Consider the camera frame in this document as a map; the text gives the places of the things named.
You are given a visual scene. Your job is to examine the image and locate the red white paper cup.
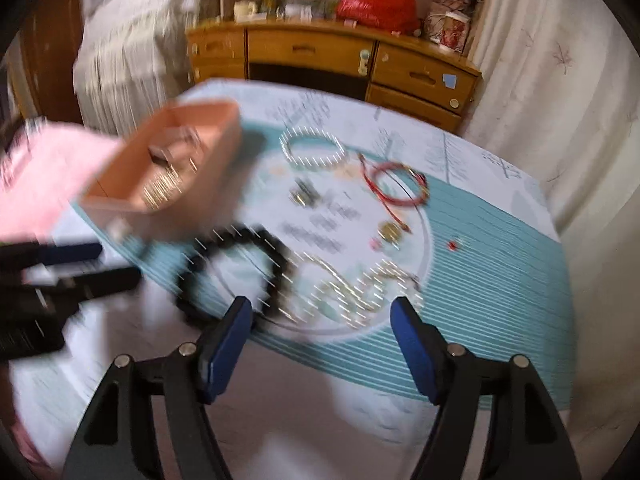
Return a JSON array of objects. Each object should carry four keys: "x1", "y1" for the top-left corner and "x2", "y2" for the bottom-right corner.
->
[{"x1": 439, "y1": 11, "x2": 470, "y2": 53}]

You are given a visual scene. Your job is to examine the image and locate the white curtain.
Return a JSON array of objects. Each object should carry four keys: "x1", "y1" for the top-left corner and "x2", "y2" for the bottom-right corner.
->
[{"x1": 464, "y1": 0, "x2": 639, "y2": 479}]

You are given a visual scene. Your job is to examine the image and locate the red cord bracelet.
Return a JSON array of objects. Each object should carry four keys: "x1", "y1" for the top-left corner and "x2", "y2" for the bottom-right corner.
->
[{"x1": 357, "y1": 153, "x2": 432, "y2": 233}]

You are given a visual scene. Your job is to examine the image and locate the wooden desk with drawers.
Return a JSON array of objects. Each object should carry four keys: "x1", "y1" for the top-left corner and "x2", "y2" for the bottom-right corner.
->
[{"x1": 186, "y1": 21, "x2": 482, "y2": 133}]

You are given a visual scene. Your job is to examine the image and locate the gold chain bracelet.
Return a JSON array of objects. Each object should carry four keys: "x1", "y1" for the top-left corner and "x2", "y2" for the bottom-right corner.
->
[{"x1": 140, "y1": 167, "x2": 188, "y2": 212}]

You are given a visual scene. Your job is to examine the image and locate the brown wooden door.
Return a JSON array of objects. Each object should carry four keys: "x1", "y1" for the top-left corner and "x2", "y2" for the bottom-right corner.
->
[{"x1": 20, "y1": 0, "x2": 84, "y2": 124}]

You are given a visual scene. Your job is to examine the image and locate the pink rectangular jewelry tray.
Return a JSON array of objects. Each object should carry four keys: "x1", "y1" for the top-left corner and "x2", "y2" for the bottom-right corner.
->
[{"x1": 78, "y1": 99, "x2": 242, "y2": 242}]

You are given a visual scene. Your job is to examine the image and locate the pink twisted bangle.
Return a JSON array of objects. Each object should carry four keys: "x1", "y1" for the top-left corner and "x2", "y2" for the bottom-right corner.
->
[{"x1": 148, "y1": 127, "x2": 205, "y2": 172}]

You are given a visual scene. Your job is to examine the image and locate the pink blanket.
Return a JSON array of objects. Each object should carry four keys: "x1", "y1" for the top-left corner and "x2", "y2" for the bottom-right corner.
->
[{"x1": 1, "y1": 120, "x2": 122, "y2": 243}]

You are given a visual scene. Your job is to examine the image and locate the white pearl bracelet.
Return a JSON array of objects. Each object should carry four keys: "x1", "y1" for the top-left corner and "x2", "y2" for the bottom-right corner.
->
[{"x1": 278, "y1": 126, "x2": 350, "y2": 170}]

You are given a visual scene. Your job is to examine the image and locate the black bead bracelet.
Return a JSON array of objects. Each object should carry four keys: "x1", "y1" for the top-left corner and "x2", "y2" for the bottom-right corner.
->
[{"x1": 171, "y1": 223, "x2": 296, "y2": 330}]

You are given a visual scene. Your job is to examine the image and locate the teal placemat with print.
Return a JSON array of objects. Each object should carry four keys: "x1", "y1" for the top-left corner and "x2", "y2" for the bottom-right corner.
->
[{"x1": 236, "y1": 122, "x2": 575, "y2": 410}]

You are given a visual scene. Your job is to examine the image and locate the tree print tablecloth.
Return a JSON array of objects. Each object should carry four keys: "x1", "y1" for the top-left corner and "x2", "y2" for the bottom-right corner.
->
[{"x1": 8, "y1": 78, "x2": 576, "y2": 480}]

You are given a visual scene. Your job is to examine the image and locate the pearl and gold necklace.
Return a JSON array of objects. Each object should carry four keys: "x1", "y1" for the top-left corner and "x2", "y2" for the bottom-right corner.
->
[{"x1": 286, "y1": 251, "x2": 426, "y2": 330}]

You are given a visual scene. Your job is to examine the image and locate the lace covered furniture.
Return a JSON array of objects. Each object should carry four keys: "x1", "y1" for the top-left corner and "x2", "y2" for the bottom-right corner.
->
[{"x1": 73, "y1": 0, "x2": 201, "y2": 138}]

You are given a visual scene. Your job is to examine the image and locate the small gold pendant charm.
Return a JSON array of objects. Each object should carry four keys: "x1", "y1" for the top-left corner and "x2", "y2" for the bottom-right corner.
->
[{"x1": 370, "y1": 220, "x2": 405, "y2": 252}]

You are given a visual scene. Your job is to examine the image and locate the cream mug on desk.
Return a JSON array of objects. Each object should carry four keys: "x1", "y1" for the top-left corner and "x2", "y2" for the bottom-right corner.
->
[{"x1": 233, "y1": 0, "x2": 257, "y2": 23}]

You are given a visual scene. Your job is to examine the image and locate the small silver flower brooch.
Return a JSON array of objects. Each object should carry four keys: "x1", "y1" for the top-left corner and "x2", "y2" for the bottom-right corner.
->
[{"x1": 290, "y1": 179, "x2": 321, "y2": 208}]

